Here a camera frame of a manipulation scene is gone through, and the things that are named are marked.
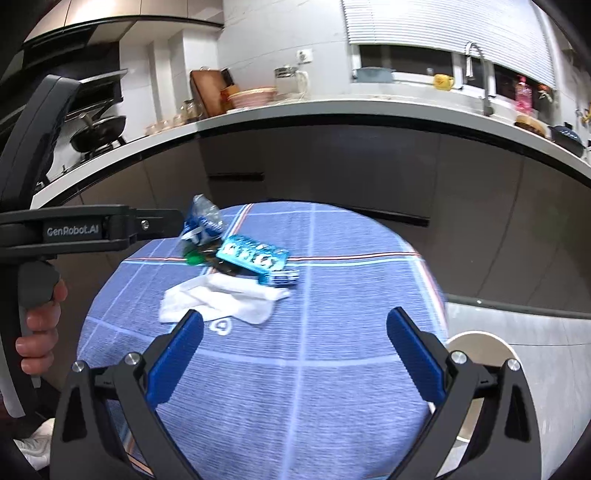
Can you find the grey blue pot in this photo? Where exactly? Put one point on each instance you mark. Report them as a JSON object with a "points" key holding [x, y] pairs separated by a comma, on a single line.
{"points": [[374, 74]]}

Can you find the black wok with dark lid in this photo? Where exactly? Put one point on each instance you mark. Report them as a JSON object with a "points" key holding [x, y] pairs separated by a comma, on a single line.
{"points": [[99, 134]]}

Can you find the kitchen counter with dark cabinets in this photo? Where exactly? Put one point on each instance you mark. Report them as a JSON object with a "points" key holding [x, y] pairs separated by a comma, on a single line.
{"points": [[369, 175]]}

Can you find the beige upper cabinets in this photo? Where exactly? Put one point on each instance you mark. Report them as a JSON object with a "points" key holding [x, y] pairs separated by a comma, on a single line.
{"points": [[138, 11]]}

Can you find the pink basket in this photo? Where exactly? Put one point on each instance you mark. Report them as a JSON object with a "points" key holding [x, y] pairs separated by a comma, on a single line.
{"points": [[251, 98]]}

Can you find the brown foil wrapper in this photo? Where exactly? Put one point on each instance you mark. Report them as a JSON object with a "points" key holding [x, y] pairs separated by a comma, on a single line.
{"points": [[226, 268]]}

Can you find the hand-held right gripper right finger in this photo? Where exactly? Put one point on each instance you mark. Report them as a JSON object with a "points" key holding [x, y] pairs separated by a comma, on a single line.
{"points": [[415, 360]]}

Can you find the wooden knife block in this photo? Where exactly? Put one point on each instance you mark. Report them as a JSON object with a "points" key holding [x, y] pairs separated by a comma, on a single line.
{"points": [[230, 92]]}

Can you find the wooden cutting board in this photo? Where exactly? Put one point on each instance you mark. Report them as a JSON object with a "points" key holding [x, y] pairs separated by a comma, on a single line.
{"points": [[207, 92]]}

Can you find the blue white milk carton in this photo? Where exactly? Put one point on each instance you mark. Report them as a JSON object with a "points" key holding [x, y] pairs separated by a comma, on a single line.
{"points": [[205, 219]]}

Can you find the white window blind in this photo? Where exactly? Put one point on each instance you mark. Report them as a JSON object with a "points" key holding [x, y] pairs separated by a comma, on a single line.
{"points": [[438, 23]]}

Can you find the kitchen window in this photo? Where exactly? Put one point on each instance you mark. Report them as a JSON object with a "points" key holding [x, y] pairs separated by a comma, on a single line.
{"points": [[406, 57]]}

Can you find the black gas stove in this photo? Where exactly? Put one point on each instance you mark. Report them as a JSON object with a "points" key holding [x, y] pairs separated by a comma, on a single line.
{"points": [[104, 150]]}

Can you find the glass electric kettle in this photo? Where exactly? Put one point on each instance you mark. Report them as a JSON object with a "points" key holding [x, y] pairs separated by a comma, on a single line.
{"points": [[288, 83]]}

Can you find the person's left hand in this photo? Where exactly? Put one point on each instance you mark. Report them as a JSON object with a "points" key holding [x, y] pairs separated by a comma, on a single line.
{"points": [[41, 323]]}

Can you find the dark blue pot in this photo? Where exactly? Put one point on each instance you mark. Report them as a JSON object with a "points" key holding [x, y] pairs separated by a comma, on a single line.
{"points": [[568, 138]]}

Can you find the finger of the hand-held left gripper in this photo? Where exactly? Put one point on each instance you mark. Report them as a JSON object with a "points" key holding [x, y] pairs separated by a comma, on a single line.
{"points": [[157, 224]]}

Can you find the yellow mug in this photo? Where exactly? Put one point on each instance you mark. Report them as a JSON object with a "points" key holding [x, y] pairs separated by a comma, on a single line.
{"points": [[443, 82]]}

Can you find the green plastic cap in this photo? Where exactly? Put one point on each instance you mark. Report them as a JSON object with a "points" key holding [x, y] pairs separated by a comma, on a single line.
{"points": [[194, 259]]}

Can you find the dark jar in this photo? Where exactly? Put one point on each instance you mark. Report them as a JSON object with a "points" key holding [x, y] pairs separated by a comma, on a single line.
{"points": [[544, 99]]}

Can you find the beige round trash bin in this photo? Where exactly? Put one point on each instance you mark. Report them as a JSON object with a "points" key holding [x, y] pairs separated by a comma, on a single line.
{"points": [[480, 346]]}

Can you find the black range hood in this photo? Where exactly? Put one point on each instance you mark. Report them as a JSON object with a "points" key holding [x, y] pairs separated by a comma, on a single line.
{"points": [[99, 87]]}

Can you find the white tissue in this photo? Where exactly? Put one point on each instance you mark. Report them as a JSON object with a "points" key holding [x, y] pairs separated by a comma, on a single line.
{"points": [[221, 300]]}

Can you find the small blue white packet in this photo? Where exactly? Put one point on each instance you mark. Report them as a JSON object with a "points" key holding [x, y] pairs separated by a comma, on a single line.
{"points": [[281, 279]]}

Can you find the teal patterned packet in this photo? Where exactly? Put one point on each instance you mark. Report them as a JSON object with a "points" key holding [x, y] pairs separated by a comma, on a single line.
{"points": [[251, 254]]}

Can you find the white cloth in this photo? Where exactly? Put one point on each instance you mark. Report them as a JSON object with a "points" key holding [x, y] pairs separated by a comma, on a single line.
{"points": [[34, 445]]}

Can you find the small glass cup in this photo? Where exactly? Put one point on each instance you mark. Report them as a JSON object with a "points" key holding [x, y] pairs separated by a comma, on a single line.
{"points": [[178, 120], [152, 128], [165, 123]]}

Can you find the bamboo steamer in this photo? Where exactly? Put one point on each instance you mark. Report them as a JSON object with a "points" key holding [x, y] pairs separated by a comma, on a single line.
{"points": [[531, 124]]}

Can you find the glass pitcher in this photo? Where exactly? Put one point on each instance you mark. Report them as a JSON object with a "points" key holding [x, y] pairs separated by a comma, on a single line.
{"points": [[191, 110]]}

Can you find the pink bottle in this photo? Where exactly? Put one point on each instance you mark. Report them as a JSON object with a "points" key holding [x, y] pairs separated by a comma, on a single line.
{"points": [[523, 94]]}

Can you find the blue plaid tablecloth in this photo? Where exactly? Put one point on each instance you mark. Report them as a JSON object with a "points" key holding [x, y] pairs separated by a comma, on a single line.
{"points": [[300, 392]]}

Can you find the white wall socket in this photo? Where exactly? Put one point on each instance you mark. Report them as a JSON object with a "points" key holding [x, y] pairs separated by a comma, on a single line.
{"points": [[304, 56]]}

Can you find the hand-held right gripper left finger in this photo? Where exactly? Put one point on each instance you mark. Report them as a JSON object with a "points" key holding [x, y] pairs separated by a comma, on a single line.
{"points": [[178, 364]]}

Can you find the steel kitchen faucet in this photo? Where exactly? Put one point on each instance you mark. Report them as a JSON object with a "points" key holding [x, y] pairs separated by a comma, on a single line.
{"points": [[487, 92]]}

